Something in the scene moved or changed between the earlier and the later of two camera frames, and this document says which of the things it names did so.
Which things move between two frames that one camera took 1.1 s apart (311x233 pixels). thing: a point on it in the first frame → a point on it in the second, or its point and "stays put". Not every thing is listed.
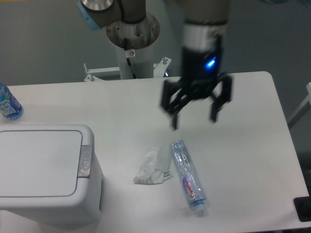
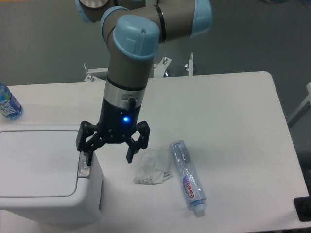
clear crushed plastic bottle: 190,183 stays put
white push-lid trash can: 51,173 stays put
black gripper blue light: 199,73 → 115,124
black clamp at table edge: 302,206 stays put
